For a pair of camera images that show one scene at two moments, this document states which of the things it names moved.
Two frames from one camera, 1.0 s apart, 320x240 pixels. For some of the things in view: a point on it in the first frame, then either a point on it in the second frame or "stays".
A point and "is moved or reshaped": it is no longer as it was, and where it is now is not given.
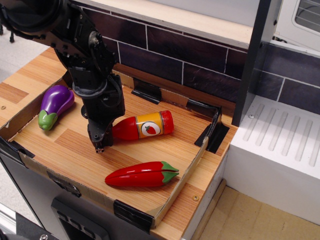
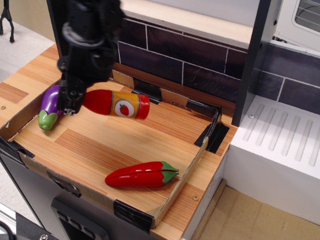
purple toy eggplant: x=56 y=98 stays
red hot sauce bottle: x=143 y=126 is moved or reshaped
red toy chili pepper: x=143 y=174 stays
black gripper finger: x=101 y=136 to x=70 y=94
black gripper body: x=103 y=100 to x=92 y=54
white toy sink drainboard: x=274 y=157 stays
